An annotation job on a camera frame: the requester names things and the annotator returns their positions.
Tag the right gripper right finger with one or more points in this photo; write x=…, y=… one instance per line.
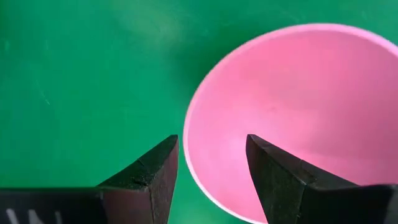
x=280, y=186

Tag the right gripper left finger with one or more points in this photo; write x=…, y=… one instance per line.
x=143, y=186

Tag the plain pink bowl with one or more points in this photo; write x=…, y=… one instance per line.
x=311, y=93

